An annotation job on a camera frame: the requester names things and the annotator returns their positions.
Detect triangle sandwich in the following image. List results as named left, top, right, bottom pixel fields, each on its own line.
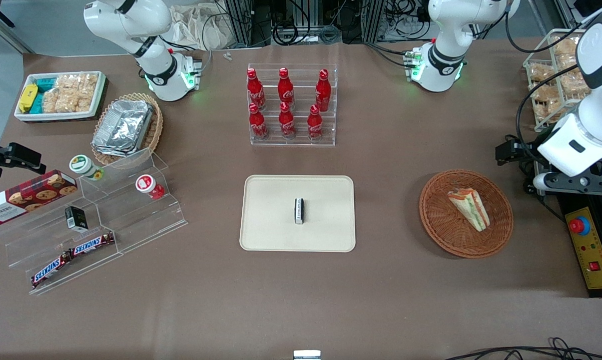
left=448, top=187, right=491, bottom=233

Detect round brown wicker basket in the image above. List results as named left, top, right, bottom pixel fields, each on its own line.
left=419, top=169, right=514, bottom=259

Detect oval light wicker basket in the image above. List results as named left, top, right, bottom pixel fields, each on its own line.
left=91, top=92, right=164, bottom=166

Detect beige plastic tray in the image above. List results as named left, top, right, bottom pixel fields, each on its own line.
left=239, top=174, right=356, bottom=253

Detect red tartan cookie box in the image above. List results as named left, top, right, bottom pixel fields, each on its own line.
left=0, top=170, right=78, bottom=226

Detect yellow snack packet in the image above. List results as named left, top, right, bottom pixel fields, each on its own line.
left=18, top=83, right=38, bottom=114

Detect bagged bread pastry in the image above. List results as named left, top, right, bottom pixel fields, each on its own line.
left=533, top=84, right=567, bottom=126
left=530, top=62, right=557, bottom=84
left=558, top=67, right=592, bottom=99
left=553, top=36, right=581, bottom=68

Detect green lid yogurt cup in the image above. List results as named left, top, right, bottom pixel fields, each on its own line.
left=69, top=154, right=104, bottom=181

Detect clear rice cracker bag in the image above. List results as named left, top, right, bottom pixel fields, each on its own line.
left=56, top=73, right=99, bottom=96
left=76, top=87, right=98, bottom=113
left=41, top=89, right=77, bottom=114

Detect yellow emergency stop box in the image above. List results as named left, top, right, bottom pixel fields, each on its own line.
left=565, top=206, right=602, bottom=291

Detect small black box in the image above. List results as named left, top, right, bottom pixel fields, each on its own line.
left=64, top=205, right=89, bottom=233

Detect white plastic bin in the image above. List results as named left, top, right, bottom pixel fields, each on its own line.
left=14, top=71, right=107, bottom=123

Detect stacked aluminium foil trays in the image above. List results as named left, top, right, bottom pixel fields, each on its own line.
left=92, top=99, right=154, bottom=157

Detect snickers chocolate bar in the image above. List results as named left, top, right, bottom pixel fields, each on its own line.
left=70, top=231, right=116, bottom=258
left=31, top=251, right=74, bottom=289

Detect clear acrylic stepped shelf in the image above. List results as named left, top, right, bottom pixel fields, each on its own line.
left=0, top=147, right=189, bottom=296

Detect red lid yogurt cup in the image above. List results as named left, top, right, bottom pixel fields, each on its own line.
left=135, top=174, right=166, bottom=201

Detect red cola bottle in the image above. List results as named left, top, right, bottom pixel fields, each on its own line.
left=279, top=102, right=297, bottom=140
left=247, top=68, right=267, bottom=111
left=249, top=103, right=269, bottom=141
left=307, top=104, right=324, bottom=141
left=278, top=68, right=296, bottom=109
left=315, top=69, right=332, bottom=112

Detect white cloth bag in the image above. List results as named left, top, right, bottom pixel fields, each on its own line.
left=168, top=4, right=232, bottom=51

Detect clear acrylic bottle rack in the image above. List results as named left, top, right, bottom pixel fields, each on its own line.
left=247, top=63, right=338, bottom=147

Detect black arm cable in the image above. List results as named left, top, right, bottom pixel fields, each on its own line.
left=515, top=64, right=581, bottom=151
left=505, top=0, right=589, bottom=54

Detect white wire basket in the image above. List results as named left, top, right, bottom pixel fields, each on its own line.
left=523, top=28, right=597, bottom=134

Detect black floor cables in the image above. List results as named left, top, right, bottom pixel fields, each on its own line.
left=445, top=337, right=602, bottom=360

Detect aluminium frame rack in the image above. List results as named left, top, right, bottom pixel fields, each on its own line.
left=225, top=0, right=272, bottom=49
left=362, top=0, right=387, bottom=44

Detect black cable bundle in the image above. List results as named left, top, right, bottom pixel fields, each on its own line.
left=272, top=0, right=364, bottom=47

